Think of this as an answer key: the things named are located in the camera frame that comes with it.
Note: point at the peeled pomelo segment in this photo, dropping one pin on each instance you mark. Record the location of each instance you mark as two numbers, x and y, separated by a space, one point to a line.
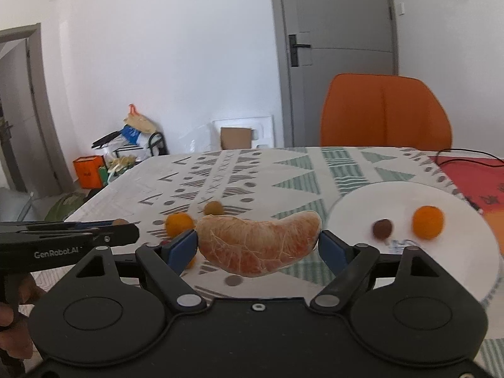
256 244

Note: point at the yellowish bundle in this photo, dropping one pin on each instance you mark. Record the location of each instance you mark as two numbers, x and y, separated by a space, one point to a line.
120 164

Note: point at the cardboard box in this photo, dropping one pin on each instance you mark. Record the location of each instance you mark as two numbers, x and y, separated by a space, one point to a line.
235 138

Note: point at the patterned tablecloth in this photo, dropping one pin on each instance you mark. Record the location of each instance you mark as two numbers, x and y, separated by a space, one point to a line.
252 173

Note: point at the grey door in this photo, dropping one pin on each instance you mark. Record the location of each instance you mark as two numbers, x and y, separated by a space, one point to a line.
334 15

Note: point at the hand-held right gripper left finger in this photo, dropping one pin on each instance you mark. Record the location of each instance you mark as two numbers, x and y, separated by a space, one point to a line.
185 246

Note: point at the white round plate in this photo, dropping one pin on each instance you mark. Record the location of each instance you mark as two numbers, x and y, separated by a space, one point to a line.
453 204

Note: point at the medium orange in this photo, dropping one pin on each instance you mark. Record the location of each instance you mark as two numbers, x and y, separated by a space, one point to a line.
177 223

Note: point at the blue and white bag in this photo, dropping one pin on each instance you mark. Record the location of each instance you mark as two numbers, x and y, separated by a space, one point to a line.
130 134

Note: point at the orange box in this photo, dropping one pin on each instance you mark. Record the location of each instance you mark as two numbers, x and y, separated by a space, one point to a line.
88 171

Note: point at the green bag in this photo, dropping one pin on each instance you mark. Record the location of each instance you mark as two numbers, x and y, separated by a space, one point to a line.
65 206

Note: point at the olive yellow round fruit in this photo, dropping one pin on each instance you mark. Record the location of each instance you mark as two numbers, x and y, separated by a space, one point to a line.
214 208

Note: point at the black folded umbrella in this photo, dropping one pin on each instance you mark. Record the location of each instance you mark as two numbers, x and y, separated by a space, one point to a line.
107 138

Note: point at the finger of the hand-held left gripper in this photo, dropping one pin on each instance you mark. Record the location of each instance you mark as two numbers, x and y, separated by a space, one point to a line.
59 225

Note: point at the white board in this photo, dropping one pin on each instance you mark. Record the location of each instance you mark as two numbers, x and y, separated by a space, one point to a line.
262 124

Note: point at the orange chair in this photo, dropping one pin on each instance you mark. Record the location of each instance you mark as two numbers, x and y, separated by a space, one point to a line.
386 114

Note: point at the grey doorway frame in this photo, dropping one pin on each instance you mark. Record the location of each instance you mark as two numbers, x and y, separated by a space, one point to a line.
43 106

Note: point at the person's left hand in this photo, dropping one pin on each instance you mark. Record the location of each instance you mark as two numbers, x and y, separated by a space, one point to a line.
17 342

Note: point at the large orange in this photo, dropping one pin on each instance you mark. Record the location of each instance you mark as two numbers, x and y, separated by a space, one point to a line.
428 221

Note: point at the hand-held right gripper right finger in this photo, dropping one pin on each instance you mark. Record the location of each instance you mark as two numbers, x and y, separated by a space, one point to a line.
332 249

